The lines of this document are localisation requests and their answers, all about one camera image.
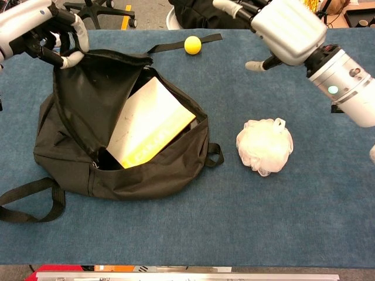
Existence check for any yellow ball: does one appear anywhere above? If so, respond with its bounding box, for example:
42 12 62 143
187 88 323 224
184 36 202 55

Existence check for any blue felt table cover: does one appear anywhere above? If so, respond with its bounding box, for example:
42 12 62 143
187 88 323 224
0 28 375 268

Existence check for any white chair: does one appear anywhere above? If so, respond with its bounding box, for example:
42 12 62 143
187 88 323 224
166 7 177 30

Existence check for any black fabric backpack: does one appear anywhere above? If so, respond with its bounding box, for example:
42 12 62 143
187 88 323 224
0 33 225 223

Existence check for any yellow floor tape strip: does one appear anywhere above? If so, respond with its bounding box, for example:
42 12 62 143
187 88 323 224
121 5 132 30

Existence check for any black office chair base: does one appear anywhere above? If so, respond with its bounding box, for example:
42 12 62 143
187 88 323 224
63 0 138 30

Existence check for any red panel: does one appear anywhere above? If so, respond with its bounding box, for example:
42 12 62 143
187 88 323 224
30 265 84 281

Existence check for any yellow and white book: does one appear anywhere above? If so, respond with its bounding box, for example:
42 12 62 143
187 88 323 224
105 76 196 169

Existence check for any black bag on chair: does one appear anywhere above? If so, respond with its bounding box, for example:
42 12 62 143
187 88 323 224
168 0 253 30

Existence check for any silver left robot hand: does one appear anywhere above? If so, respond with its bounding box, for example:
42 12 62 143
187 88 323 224
0 0 90 70

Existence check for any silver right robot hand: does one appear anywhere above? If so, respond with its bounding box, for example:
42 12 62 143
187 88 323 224
213 0 328 72

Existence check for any aluminium profile rail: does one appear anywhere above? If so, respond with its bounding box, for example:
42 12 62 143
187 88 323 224
35 271 340 281

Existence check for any brown tray with cups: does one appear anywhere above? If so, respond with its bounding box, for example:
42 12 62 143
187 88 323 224
344 8 375 29

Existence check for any white mesh bath loofah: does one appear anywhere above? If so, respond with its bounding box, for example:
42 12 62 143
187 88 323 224
236 117 294 177

